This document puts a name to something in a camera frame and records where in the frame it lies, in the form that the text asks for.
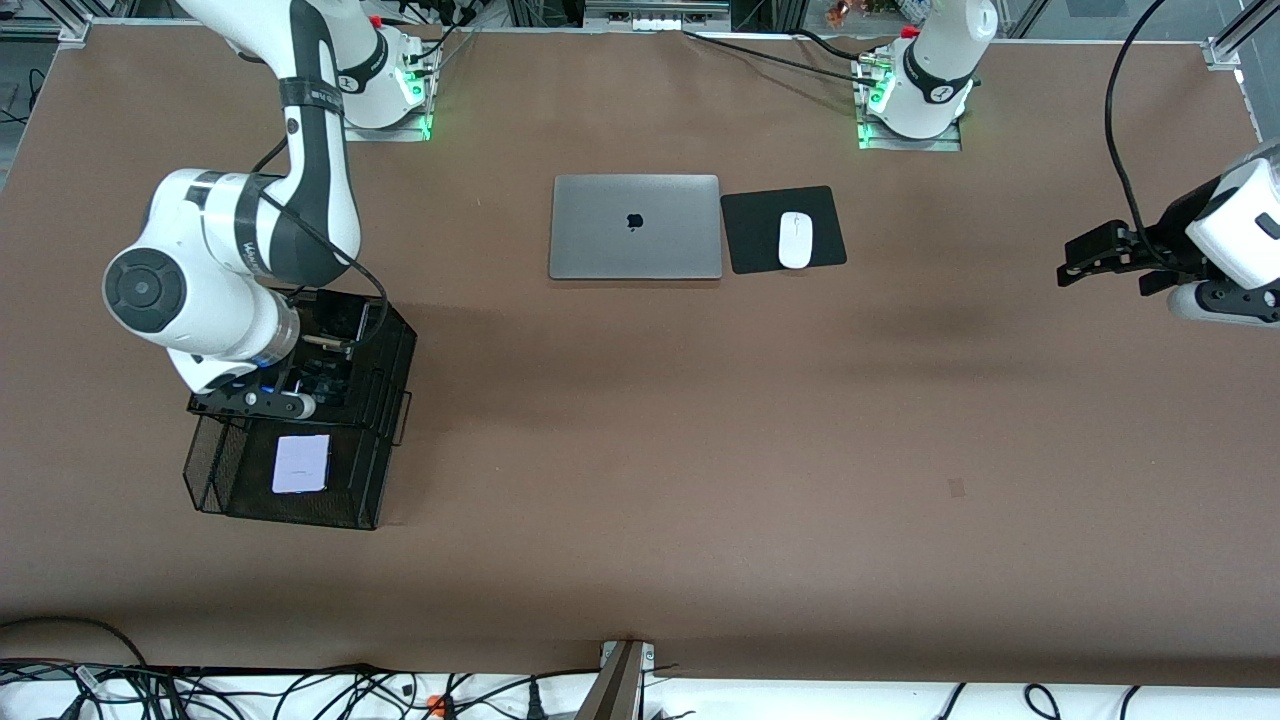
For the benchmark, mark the aluminium frame corner bracket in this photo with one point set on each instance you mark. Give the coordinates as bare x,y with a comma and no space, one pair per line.
1222,52

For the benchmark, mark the silver closed laptop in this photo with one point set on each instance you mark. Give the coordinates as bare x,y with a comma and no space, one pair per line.
635,228

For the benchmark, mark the metal camera post bracket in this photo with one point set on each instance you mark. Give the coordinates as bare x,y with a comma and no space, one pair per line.
620,685

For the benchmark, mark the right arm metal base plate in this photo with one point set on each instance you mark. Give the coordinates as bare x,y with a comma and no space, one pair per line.
380,132

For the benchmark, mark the white computer mouse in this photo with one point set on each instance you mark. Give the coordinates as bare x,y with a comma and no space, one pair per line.
795,240

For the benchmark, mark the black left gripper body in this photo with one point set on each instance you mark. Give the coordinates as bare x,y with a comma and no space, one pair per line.
1172,238

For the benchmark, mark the grey power strip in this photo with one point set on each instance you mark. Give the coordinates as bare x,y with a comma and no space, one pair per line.
655,20

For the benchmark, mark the black mouse pad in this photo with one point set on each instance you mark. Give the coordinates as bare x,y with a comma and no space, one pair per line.
755,235

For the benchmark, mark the black slab smartphone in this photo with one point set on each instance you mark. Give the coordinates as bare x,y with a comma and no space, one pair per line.
340,318

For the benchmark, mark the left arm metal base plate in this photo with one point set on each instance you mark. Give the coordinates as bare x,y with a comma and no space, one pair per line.
910,143

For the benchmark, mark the aluminium frame profile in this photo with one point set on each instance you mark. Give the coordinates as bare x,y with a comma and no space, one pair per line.
40,25

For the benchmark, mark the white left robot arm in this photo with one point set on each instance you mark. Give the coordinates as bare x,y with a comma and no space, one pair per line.
930,80

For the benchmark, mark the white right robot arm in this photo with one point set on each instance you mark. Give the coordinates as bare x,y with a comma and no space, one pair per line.
210,290

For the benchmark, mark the lavender flip phone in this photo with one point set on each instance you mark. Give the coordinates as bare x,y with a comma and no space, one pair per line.
300,465

